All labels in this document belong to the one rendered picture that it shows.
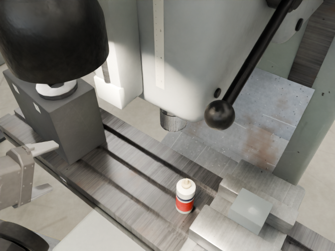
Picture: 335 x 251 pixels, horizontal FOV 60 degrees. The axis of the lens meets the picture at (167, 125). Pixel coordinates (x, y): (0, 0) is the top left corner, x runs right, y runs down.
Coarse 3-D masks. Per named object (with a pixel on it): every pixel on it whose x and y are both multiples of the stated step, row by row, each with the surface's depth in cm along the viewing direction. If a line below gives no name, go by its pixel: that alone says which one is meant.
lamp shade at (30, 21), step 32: (0, 0) 16; (32, 0) 16; (64, 0) 16; (96, 0) 19; (0, 32) 17; (32, 32) 16; (64, 32) 17; (96, 32) 19; (32, 64) 18; (64, 64) 18; (96, 64) 20
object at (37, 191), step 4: (44, 184) 62; (48, 184) 62; (32, 188) 60; (36, 188) 60; (40, 188) 60; (44, 188) 61; (48, 188) 61; (52, 188) 61; (32, 192) 59; (36, 192) 59; (40, 192) 59; (44, 192) 60; (48, 192) 61; (32, 196) 58; (36, 196) 58; (40, 196) 59; (32, 200) 58
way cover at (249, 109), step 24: (264, 72) 76; (240, 96) 81; (264, 96) 77; (288, 96) 74; (240, 120) 82; (264, 120) 79; (288, 120) 75; (168, 144) 88; (192, 144) 86; (216, 144) 84; (240, 144) 81; (264, 144) 79; (216, 168) 81; (264, 168) 78
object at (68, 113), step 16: (16, 80) 69; (80, 80) 69; (16, 96) 75; (32, 96) 65; (48, 96) 63; (64, 96) 64; (80, 96) 65; (96, 96) 69; (32, 112) 71; (48, 112) 61; (64, 112) 64; (80, 112) 67; (96, 112) 71; (48, 128) 69; (64, 128) 66; (80, 128) 70; (96, 128) 74; (64, 144) 69; (80, 144) 73; (96, 144) 78
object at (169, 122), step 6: (162, 114) 48; (168, 114) 46; (162, 120) 49; (168, 120) 47; (174, 120) 47; (180, 120) 48; (162, 126) 50; (168, 126) 48; (174, 126) 48; (180, 126) 49
